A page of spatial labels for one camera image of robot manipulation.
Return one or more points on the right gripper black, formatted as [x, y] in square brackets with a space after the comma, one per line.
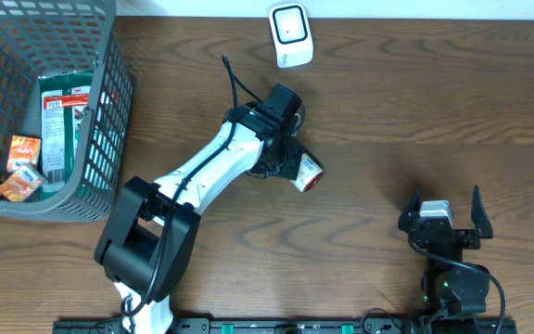
[470, 238]

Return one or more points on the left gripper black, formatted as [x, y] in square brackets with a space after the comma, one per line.
[289, 170]

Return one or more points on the green lid jar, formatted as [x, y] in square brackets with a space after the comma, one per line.
[310, 173]

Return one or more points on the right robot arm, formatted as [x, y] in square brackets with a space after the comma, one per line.
[454, 291]

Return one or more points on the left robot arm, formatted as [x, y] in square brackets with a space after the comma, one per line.
[147, 242]

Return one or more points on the white barcode scanner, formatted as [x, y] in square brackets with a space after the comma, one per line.
[292, 35]

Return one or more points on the green sponge pack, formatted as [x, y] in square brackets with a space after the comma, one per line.
[63, 101]

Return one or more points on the orange juice carton upper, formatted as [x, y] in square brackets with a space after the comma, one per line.
[23, 150]

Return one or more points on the orange juice carton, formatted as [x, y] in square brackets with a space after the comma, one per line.
[23, 150]
[21, 184]

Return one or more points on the orange juice carton lower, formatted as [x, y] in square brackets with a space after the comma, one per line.
[21, 184]

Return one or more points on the grey plastic mesh basket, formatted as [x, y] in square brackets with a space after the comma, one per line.
[41, 39]

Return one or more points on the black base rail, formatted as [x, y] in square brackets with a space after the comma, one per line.
[377, 325]

